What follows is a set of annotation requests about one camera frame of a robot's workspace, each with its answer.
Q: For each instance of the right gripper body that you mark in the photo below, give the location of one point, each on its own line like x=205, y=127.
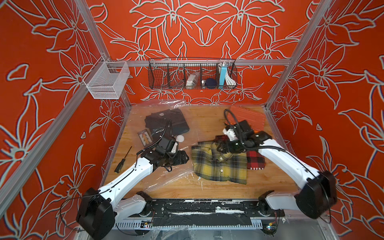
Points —
x=235, y=146

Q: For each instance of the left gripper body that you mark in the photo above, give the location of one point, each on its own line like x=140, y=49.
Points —
x=175, y=159

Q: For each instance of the clear plastic vacuum bag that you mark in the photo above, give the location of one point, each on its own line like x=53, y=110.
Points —
x=216, y=160

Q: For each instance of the yellow green plaid shirt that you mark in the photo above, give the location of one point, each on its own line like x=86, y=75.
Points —
x=212, y=165

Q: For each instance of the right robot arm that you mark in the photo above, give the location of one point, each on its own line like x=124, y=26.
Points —
x=317, y=189

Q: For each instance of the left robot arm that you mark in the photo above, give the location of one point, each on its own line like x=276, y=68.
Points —
x=101, y=209

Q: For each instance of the red black plaid shirt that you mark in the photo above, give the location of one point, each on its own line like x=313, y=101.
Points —
x=255, y=161

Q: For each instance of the white vacuum bag valve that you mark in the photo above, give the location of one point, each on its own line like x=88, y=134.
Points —
x=180, y=138

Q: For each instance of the orange plastic tool case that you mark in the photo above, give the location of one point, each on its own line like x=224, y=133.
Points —
x=255, y=119

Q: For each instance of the small picture card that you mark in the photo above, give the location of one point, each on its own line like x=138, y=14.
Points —
x=145, y=138

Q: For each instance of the dark blue round object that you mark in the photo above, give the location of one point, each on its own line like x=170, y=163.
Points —
x=211, y=83

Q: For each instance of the light blue box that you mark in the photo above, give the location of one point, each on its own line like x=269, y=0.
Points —
x=223, y=72

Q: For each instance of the grey packet in basket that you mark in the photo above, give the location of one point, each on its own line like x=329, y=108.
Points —
x=192, y=81

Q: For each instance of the black handled screwdriver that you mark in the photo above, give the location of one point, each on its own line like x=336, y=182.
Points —
x=121, y=163

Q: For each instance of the black wire wall basket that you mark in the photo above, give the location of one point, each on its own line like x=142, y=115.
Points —
x=172, y=73

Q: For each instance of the white wire wall basket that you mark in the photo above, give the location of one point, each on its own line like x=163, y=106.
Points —
x=106, y=81

